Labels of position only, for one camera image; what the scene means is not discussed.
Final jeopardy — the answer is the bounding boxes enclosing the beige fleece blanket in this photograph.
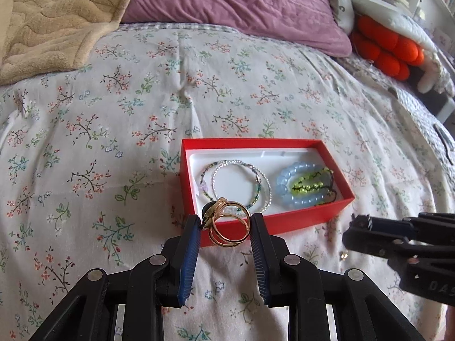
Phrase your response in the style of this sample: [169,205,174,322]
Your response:
[1,0,130,85]

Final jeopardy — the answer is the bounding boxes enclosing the orange plush toy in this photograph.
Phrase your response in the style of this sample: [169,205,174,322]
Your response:
[351,15,425,81]

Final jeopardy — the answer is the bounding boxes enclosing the green bead cord bracelet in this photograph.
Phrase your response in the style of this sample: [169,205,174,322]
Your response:
[290,166,339,206]

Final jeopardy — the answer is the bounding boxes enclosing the clear seed bead bracelets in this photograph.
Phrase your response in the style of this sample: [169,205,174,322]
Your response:
[197,159,273,211]

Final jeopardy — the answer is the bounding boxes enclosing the purple pillow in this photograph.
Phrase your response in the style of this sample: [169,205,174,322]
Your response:
[122,0,352,57]

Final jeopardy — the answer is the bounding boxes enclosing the light blue bead bracelet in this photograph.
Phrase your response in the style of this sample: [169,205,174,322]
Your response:
[276,161,335,209]

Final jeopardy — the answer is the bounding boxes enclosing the white pillow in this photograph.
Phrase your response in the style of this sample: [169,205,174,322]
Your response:
[328,0,437,52]

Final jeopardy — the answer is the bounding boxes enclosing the red jewelry box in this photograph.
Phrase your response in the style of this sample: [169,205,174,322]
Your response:
[180,138,355,235]

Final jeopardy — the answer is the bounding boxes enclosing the floral bed sheet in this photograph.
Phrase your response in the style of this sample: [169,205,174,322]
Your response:
[1,25,454,340]

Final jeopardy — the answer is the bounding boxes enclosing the gold hoop rings cluster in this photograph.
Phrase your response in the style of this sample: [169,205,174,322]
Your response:
[201,197,251,248]

